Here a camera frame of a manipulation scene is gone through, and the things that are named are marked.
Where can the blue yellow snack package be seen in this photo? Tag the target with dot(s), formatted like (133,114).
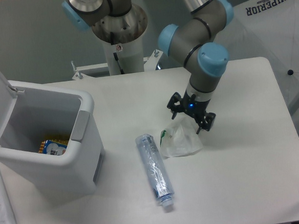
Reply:
(54,144)

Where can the white Superior umbrella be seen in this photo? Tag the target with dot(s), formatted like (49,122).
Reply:
(270,29)

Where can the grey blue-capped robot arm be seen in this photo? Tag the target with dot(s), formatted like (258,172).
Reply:
(191,45)

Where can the white metal base frame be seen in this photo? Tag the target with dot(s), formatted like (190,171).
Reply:
(102,69)

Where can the clear plastic water bottle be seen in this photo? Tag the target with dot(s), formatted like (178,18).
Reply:
(156,172)

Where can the white plastic bag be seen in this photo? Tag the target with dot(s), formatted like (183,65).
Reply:
(179,138)

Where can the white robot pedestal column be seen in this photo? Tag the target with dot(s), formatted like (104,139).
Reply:
(122,40)

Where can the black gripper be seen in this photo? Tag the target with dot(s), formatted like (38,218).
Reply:
(194,107)

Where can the white trash can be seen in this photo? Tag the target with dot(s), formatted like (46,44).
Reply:
(55,110)

